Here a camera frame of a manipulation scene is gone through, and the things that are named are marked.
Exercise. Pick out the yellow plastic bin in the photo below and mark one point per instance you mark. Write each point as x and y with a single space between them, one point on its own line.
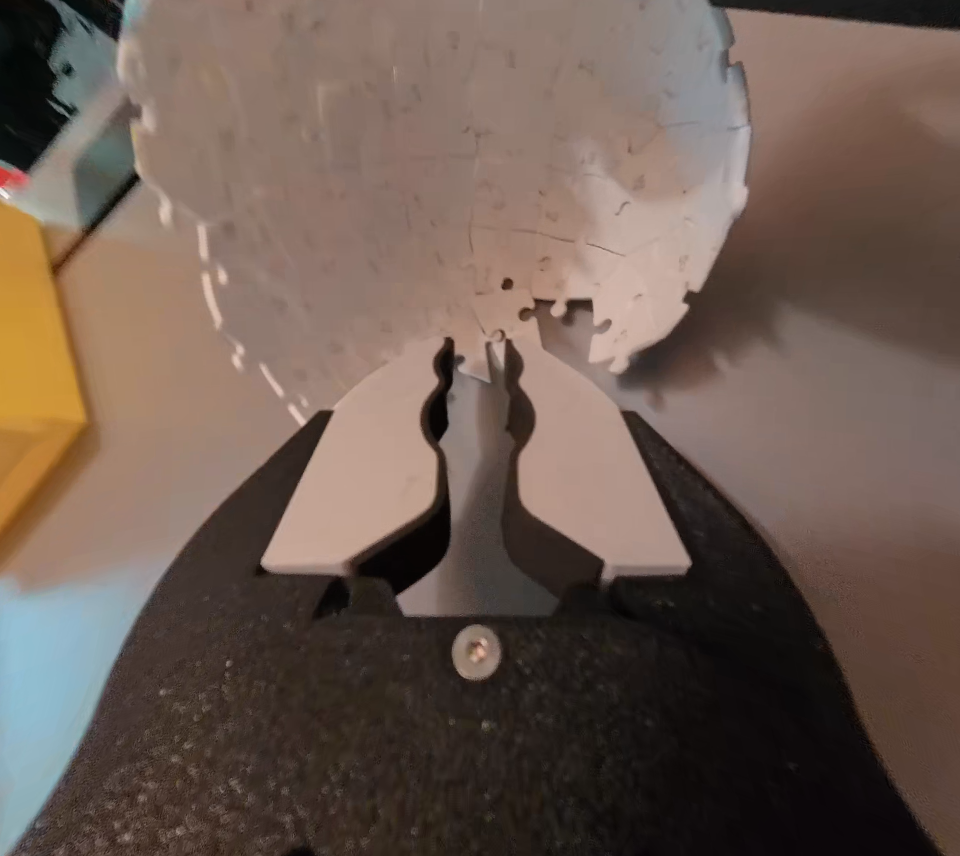
37 361

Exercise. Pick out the white puzzle piece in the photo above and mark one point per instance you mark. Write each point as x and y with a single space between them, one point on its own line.
480 361

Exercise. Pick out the partly built puzzle ball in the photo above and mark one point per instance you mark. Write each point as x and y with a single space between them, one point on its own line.
375 121

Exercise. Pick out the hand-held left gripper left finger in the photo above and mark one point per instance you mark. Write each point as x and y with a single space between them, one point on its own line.
360 488

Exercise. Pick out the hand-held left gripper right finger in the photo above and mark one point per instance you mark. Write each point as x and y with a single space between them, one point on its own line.
592 488

